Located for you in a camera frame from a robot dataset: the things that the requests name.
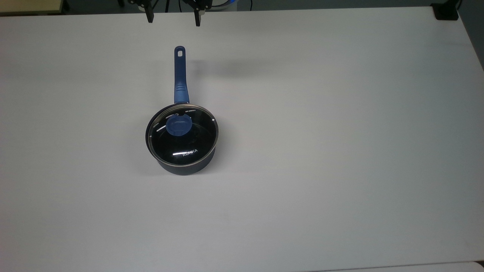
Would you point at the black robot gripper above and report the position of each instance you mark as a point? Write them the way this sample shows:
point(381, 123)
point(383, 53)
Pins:
point(196, 3)

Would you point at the glass lid with blue knob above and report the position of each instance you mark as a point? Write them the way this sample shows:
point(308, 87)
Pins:
point(189, 147)

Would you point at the blue white round object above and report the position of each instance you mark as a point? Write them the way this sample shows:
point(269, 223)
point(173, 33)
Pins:
point(229, 3)

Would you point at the wooden side table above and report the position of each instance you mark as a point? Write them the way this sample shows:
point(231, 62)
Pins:
point(30, 5)

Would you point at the black stand with table clamp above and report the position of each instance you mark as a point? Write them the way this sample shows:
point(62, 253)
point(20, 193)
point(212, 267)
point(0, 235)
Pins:
point(446, 12)

